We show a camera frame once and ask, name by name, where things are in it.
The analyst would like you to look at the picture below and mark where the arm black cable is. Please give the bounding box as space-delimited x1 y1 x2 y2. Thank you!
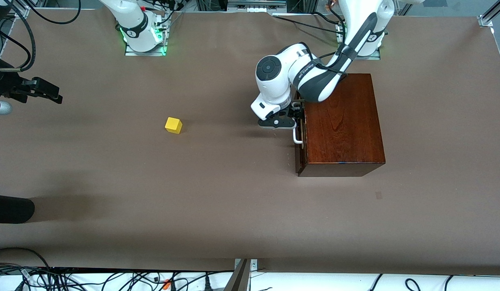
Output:
294 40 350 101
0 0 36 74

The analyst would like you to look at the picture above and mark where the aluminium corner bracket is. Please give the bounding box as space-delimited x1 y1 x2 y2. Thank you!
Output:
478 0 500 28

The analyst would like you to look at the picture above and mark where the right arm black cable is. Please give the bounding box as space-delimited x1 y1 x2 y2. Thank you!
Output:
0 0 36 74

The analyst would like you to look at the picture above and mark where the thin black looping cable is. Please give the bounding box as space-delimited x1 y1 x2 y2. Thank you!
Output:
21 0 81 25

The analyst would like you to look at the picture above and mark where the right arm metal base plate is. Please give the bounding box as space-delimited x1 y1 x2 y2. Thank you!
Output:
125 38 168 57

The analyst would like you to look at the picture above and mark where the aluminium frame profile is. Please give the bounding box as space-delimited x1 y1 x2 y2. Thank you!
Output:
7 0 30 19

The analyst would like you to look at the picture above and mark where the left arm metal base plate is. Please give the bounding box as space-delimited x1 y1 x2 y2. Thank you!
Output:
336 20 381 61

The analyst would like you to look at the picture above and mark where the black cable on table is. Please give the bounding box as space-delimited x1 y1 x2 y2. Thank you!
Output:
271 12 347 35

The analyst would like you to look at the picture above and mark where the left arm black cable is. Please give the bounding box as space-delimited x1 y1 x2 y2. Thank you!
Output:
294 40 350 101

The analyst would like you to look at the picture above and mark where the black ribbed cylinder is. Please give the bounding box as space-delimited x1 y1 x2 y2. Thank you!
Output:
0 194 35 224

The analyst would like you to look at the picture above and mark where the aluminium profile post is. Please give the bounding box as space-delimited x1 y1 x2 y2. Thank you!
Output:
224 259 258 291

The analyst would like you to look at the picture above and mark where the dark wooden cabinet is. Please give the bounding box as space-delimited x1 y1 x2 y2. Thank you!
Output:
297 73 386 177

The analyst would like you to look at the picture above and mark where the wooden drawer with metal handle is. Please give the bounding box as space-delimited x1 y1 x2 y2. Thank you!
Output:
292 96 308 174

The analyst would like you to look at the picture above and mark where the grey metal rail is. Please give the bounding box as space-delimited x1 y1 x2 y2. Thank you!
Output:
228 0 287 9

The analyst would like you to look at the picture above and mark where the black arched cable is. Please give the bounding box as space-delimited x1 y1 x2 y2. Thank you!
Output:
0 247 52 269

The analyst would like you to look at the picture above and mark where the yellow wooden block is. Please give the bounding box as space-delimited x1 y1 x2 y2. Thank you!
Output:
165 117 183 135

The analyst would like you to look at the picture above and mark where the grey braided cable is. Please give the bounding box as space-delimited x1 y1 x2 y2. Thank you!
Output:
0 264 28 279

